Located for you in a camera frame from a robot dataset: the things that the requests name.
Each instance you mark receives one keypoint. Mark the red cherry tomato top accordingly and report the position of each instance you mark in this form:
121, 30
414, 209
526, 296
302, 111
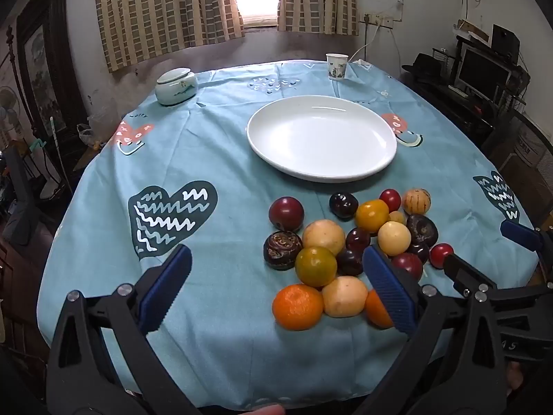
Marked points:
391, 198

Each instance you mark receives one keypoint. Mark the framed picture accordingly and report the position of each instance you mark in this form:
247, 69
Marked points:
52, 93

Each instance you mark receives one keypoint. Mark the large beige pear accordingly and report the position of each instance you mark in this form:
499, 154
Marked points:
325, 233

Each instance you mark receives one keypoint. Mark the striped curtain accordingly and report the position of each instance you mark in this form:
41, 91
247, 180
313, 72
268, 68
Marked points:
326, 17
133, 31

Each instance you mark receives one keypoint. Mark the pale yellow round fruit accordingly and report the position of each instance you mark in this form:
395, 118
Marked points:
394, 238

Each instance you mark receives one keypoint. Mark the right striped curtain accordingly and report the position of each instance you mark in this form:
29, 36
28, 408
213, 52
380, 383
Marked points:
326, 17

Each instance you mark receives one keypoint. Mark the white ceramic lidded jar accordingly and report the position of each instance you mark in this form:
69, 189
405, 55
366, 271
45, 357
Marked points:
176, 86

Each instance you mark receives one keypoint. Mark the beige pear front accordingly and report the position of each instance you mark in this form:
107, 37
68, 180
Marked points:
345, 296

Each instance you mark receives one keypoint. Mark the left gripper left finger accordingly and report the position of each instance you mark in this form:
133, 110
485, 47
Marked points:
159, 286

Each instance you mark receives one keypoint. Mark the computer monitor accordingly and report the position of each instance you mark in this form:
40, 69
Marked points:
484, 76

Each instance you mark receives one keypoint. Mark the white oval plate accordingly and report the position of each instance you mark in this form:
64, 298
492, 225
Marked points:
321, 139

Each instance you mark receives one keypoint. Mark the orange mandarin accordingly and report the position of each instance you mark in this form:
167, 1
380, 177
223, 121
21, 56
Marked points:
298, 307
376, 312

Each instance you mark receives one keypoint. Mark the orange yellow tomato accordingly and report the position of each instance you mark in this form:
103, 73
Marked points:
371, 215

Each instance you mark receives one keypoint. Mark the left striped curtain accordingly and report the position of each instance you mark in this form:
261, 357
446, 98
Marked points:
133, 31

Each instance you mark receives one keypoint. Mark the large red plum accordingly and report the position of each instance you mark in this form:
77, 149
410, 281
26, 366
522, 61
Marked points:
286, 213

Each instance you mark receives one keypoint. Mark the right hand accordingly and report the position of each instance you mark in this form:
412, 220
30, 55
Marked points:
514, 376

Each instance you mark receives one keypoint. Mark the small tan longan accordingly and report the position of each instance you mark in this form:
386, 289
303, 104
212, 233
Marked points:
397, 216

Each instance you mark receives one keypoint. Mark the small dark plum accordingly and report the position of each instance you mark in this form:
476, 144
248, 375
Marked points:
420, 250

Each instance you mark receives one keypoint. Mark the dark red plum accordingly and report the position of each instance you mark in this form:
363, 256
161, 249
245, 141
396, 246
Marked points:
357, 240

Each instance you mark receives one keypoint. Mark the standing fan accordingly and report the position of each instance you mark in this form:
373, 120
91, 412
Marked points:
10, 114

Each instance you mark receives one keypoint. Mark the paper cup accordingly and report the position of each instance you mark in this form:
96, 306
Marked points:
337, 66

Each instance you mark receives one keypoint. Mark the dark plum top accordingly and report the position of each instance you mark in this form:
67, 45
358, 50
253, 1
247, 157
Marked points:
343, 205

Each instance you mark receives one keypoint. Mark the dark passion fruit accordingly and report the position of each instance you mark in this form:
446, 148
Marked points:
422, 229

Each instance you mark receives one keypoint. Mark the green yellow tomato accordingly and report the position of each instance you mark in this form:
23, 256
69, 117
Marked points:
316, 266

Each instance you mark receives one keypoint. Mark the striped beige melon fruit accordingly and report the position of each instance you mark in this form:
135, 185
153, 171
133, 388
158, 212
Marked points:
416, 201

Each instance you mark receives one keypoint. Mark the red cherry tomato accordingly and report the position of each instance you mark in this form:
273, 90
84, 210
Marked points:
391, 198
439, 253

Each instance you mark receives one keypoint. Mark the brown passion fruit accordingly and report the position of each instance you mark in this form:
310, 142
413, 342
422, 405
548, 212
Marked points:
280, 249

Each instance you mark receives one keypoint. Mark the left hand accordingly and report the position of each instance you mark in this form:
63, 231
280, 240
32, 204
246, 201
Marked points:
275, 409

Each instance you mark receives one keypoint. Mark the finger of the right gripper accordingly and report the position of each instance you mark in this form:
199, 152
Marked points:
528, 238
466, 279

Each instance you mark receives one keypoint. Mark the black speaker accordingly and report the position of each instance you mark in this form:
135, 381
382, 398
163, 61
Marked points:
505, 44

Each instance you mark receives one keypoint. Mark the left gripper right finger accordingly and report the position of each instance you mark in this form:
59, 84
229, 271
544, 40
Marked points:
395, 287

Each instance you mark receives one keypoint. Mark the black hat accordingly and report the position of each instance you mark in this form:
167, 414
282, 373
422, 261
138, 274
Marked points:
425, 66

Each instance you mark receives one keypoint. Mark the wall power strip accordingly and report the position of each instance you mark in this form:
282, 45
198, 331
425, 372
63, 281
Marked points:
382, 21

